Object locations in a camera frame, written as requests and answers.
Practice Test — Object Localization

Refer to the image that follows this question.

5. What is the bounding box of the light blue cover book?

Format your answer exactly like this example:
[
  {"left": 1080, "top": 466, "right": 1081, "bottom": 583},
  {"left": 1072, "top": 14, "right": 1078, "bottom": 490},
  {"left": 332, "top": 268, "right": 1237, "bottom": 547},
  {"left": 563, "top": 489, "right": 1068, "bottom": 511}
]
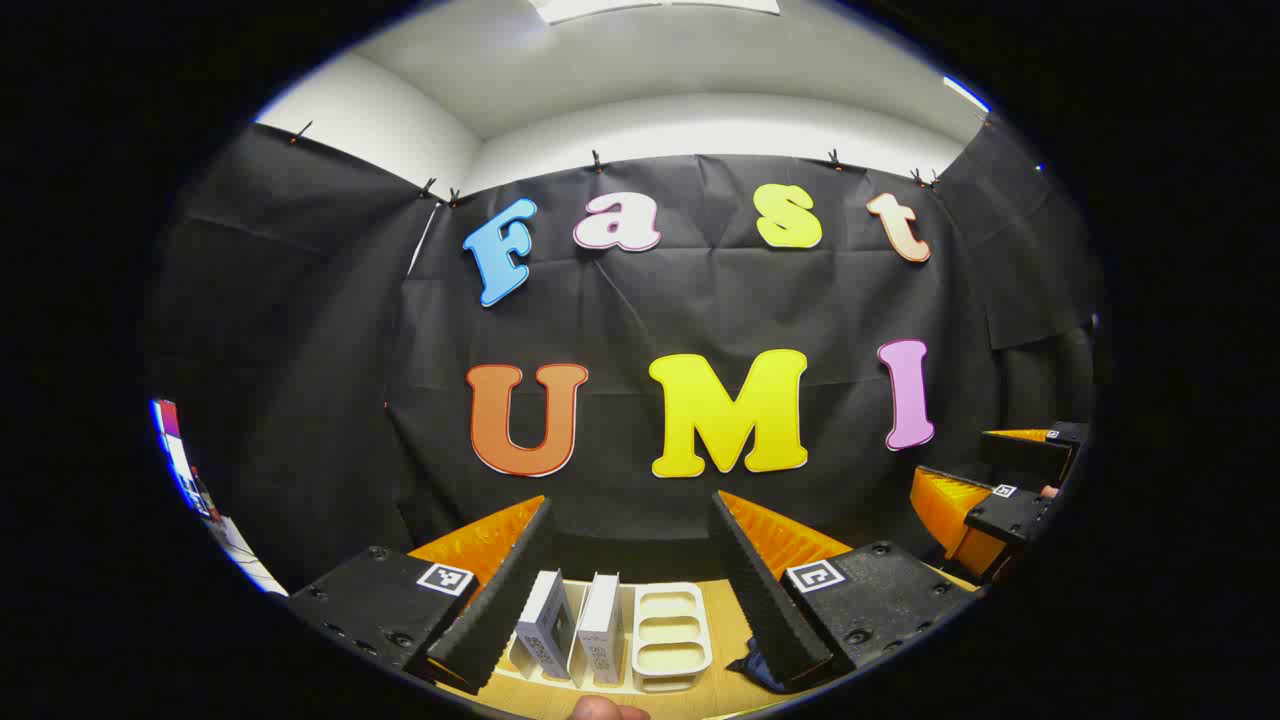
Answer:
[{"left": 513, "top": 569, "right": 574, "bottom": 682}]

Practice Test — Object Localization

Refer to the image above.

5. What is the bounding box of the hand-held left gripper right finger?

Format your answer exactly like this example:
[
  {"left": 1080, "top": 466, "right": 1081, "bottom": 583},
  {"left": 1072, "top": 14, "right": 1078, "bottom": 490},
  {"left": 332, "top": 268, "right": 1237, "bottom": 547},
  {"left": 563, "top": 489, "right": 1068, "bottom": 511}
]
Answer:
[{"left": 708, "top": 490, "right": 986, "bottom": 693}]

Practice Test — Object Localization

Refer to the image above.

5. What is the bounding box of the ceiling light panel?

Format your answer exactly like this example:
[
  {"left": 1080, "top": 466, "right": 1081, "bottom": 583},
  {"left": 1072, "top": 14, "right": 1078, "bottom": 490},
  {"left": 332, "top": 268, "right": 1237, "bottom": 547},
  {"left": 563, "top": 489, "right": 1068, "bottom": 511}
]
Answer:
[{"left": 528, "top": 0, "right": 783, "bottom": 26}]

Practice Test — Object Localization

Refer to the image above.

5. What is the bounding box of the white bookshelf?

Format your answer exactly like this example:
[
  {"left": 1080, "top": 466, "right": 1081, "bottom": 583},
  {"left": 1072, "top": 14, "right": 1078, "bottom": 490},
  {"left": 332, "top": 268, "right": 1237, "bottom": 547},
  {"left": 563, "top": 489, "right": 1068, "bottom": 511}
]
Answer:
[{"left": 495, "top": 578, "right": 716, "bottom": 694}]

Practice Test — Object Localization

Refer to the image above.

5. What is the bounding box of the dark blue black schoolbag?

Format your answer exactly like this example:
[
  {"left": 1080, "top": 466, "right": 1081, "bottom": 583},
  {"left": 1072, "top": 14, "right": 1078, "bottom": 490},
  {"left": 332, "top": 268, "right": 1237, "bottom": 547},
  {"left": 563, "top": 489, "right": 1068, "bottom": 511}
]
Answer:
[{"left": 725, "top": 643, "right": 779, "bottom": 693}]

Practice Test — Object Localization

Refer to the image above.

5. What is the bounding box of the white cover book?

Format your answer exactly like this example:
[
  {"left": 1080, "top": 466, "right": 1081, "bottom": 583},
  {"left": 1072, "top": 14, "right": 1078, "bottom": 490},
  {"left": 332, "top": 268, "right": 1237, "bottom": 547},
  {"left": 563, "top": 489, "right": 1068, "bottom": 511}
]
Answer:
[{"left": 575, "top": 572, "right": 627, "bottom": 687}]

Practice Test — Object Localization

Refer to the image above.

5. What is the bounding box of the blue lit screen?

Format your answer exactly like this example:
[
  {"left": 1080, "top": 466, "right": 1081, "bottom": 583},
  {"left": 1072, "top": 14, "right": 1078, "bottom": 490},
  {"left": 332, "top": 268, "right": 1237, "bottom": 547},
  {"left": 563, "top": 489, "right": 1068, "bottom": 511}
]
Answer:
[{"left": 150, "top": 398, "right": 216, "bottom": 519}]

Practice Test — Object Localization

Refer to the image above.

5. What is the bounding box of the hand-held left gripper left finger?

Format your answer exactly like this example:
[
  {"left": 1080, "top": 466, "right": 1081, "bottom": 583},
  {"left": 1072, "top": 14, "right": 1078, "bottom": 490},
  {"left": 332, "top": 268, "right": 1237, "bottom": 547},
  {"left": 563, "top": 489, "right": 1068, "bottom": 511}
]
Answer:
[{"left": 288, "top": 495, "right": 557, "bottom": 696}]

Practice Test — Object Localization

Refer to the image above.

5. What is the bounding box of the row of black cloth clips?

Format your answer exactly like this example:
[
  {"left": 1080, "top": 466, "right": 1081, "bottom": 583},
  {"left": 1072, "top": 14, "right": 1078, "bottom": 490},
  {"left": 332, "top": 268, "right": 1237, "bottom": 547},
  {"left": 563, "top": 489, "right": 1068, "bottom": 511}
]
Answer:
[{"left": 290, "top": 118, "right": 946, "bottom": 208}]

